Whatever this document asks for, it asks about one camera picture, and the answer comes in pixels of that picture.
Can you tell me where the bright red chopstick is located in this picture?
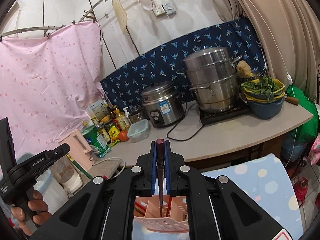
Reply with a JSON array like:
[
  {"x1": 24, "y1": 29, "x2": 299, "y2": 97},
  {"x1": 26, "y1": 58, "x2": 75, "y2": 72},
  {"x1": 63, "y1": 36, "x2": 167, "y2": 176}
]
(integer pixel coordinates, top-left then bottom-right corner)
[
  {"x1": 135, "y1": 201, "x2": 146, "y2": 217},
  {"x1": 166, "y1": 196, "x2": 172, "y2": 217}
]

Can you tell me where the person's left hand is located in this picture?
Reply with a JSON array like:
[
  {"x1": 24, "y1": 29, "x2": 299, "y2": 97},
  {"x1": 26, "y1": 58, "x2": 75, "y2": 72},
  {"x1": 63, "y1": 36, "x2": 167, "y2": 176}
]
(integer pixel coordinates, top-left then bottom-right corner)
[{"x1": 11, "y1": 189, "x2": 53, "y2": 237}]

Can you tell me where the clear food storage container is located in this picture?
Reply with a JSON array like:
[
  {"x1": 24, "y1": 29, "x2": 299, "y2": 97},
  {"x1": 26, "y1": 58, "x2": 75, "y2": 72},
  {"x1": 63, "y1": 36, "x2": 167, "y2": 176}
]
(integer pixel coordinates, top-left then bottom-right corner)
[{"x1": 127, "y1": 119, "x2": 149, "y2": 143}]

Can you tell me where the red tomato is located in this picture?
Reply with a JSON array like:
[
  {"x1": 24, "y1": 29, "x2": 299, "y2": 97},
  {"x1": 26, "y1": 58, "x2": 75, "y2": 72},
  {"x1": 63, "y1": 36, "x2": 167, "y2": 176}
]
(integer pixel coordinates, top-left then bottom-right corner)
[{"x1": 118, "y1": 131, "x2": 129, "y2": 142}]

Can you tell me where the small steel lidded pot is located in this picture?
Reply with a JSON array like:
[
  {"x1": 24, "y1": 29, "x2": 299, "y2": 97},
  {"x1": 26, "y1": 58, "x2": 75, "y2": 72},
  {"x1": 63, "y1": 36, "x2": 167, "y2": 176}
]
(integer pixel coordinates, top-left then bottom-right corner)
[{"x1": 128, "y1": 106, "x2": 145, "y2": 124}]

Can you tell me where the cooking oil bottle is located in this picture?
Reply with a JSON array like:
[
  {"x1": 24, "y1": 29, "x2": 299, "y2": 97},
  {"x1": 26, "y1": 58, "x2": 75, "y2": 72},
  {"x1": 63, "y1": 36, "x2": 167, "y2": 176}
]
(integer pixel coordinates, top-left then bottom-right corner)
[{"x1": 115, "y1": 109, "x2": 130, "y2": 131}]

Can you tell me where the yellow snack packet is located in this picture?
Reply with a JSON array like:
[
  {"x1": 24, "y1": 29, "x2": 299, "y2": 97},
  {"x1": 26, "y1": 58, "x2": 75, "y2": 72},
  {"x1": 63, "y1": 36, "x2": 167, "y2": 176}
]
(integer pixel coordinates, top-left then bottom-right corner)
[{"x1": 108, "y1": 125, "x2": 120, "y2": 143}]

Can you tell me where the silver rice cooker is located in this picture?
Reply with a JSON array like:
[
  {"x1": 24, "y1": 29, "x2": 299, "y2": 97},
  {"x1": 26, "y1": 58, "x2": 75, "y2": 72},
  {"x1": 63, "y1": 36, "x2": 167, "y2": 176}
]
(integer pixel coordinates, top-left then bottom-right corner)
[{"x1": 141, "y1": 81, "x2": 184, "y2": 128}]

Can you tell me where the black induction cooktop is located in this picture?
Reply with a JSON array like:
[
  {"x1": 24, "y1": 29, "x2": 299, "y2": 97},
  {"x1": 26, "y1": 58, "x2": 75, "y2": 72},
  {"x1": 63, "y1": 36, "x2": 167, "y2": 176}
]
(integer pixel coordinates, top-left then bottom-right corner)
[{"x1": 199, "y1": 99, "x2": 250, "y2": 125}]

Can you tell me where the white blender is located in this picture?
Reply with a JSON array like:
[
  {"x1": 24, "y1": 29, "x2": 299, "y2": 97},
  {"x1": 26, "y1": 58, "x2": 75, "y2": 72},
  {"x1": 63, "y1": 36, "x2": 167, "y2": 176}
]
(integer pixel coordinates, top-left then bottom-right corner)
[{"x1": 50, "y1": 157, "x2": 83, "y2": 194}]

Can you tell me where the green tin can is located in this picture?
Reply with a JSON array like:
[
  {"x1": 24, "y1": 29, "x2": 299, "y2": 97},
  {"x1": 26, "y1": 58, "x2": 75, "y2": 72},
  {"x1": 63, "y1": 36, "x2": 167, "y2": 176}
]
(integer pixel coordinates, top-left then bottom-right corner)
[{"x1": 81, "y1": 125, "x2": 111, "y2": 158}]

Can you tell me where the pink electric kettle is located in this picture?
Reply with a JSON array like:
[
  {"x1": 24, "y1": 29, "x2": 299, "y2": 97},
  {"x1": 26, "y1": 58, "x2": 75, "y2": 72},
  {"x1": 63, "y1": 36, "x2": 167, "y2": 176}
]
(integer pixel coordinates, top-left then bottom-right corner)
[{"x1": 58, "y1": 129, "x2": 95, "y2": 172}]

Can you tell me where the white box with print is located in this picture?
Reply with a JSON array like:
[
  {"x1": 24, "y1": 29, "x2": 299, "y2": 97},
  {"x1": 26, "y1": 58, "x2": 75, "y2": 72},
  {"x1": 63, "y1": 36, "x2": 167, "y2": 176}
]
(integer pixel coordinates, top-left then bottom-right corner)
[{"x1": 86, "y1": 99, "x2": 109, "y2": 125}]

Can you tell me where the pink perforated utensil basket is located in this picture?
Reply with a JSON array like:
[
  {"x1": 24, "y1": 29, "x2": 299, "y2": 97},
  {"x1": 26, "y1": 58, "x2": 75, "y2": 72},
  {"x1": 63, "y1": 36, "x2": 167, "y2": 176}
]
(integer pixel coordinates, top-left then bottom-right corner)
[{"x1": 134, "y1": 195, "x2": 189, "y2": 233}]

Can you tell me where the stainless steel steamer pot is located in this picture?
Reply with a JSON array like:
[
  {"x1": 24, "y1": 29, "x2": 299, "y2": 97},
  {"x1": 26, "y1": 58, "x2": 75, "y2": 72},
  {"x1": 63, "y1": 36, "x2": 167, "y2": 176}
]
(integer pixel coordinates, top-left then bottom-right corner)
[{"x1": 182, "y1": 47, "x2": 242, "y2": 113}]

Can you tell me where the light blue planet tablecloth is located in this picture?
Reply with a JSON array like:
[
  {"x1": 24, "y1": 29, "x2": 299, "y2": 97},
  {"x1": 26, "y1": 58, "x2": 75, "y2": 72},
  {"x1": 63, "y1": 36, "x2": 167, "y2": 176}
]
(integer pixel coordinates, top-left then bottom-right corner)
[{"x1": 132, "y1": 154, "x2": 304, "y2": 240}]

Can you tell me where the pink floral curtain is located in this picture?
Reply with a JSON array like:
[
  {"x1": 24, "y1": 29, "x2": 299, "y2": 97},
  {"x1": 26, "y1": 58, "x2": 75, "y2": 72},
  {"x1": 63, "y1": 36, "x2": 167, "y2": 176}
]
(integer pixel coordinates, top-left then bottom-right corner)
[{"x1": 1, "y1": 22, "x2": 103, "y2": 158}]

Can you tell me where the blue bowl with greens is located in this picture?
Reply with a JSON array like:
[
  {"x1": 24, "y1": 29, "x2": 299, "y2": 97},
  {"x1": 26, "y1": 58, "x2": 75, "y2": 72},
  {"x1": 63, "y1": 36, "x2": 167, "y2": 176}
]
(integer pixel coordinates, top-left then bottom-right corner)
[{"x1": 240, "y1": 76, "x2": 285, "y2": 120}]

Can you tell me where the navy leaf print cloth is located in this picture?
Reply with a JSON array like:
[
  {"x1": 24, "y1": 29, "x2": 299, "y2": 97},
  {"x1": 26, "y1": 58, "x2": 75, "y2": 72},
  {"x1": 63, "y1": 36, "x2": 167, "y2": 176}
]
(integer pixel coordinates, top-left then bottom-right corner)
[{"x1": 101, "y1": 17, "x2": 267, "y2": 108}]

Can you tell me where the green plastic bag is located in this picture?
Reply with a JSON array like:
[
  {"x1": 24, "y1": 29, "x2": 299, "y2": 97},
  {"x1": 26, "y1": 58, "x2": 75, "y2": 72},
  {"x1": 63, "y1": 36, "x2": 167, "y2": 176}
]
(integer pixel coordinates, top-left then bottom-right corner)
[{"x1": 286, "y1": 86, "x2": 319, "y2": 143}]

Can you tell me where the hanging yellow cutting board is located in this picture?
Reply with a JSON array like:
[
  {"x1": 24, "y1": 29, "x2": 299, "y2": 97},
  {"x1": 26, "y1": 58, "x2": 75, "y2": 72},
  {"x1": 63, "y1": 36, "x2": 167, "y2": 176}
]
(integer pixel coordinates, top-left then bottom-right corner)
[{"x1": 112, "y1": 0, "x2": 127, "y2": 35}]

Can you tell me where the beige curtain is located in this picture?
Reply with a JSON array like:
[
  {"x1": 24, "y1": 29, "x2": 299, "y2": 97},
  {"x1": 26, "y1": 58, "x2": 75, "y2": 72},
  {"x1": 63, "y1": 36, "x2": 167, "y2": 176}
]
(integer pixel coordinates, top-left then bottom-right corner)
[{"x1": 213, "y1": 0, "x2": 319, "y2": 99}]

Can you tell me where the white power cable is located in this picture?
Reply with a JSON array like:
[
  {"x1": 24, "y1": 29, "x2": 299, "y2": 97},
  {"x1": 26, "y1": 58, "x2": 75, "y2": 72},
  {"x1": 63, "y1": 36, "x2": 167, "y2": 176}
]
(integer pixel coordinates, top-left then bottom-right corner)
[{"x1": 93, "y1": 156, "x2": 126, "y2": 179}]

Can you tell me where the black cooker power cable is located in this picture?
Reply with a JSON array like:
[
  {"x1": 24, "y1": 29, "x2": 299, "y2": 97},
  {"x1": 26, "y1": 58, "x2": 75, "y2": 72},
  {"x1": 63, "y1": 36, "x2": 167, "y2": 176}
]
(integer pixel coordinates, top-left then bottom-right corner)
[{"x1": 166, "y1": 101, "x2": 208, "y2": 142}]

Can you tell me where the wall power socket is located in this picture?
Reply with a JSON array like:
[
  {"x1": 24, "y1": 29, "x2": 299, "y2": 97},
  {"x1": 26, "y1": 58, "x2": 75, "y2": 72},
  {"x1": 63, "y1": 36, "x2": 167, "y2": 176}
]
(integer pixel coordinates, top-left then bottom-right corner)
[{"x1": 153, "y1": 2, "x2": 177, "y2": 17}]

